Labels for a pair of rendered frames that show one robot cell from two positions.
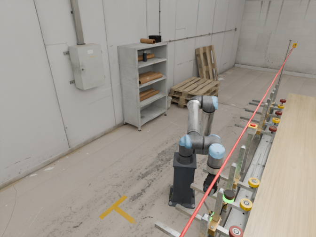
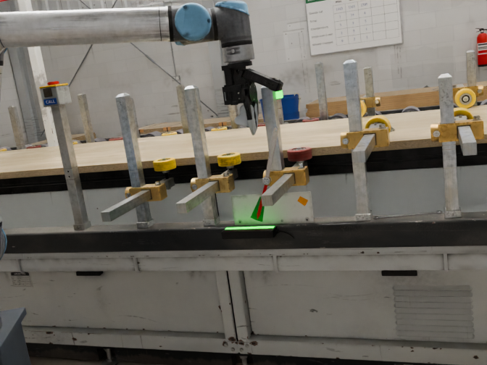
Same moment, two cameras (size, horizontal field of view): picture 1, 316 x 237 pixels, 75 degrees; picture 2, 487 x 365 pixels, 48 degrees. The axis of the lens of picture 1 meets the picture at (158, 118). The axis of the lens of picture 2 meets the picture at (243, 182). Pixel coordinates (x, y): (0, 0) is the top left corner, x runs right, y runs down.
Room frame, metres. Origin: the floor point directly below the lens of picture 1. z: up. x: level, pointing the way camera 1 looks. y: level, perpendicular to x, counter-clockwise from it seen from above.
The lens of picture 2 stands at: (1.41, 1.22, 1.20)
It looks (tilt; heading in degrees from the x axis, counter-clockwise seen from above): 12 degrees down; 256
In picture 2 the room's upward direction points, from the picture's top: 8 degrees counter-clockwise
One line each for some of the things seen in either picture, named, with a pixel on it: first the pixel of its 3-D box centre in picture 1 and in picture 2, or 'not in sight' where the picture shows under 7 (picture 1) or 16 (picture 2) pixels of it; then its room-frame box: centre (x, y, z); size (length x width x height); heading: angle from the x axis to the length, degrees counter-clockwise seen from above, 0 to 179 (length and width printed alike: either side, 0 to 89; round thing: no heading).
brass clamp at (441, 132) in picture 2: not in sight; (456, 130); (0.46, -0.09, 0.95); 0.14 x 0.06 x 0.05; 146
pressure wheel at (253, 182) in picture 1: (252, 185); (166, 174); (1.20, -0.75, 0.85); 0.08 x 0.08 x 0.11
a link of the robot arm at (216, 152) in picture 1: (216, 155); (232, 24); (0.99, -0.35, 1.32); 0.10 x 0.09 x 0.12; 171
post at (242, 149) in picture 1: (238, 169); (134, 164); (1.31, -0.66, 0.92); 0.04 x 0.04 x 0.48; 56
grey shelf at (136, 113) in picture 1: (145, 85); not in sight; (3.93, 0.25, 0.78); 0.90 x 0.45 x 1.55; 142
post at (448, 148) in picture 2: not in sight; (449, 160); (0.48, -0.10, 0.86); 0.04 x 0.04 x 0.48; 56
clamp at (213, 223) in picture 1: (214, 224); (285, 176); (0.88, -0.37, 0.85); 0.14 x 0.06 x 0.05; 146
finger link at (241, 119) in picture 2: not in sight; (244, 120); (1.00, -0.33, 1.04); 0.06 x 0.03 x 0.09; 146
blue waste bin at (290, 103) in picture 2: not in sight; (282, 121); (-1.06, -6.03, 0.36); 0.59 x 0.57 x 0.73; 52
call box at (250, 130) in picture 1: (251, 129); (56, 95); (1.53, -0.81, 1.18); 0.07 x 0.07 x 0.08; 56
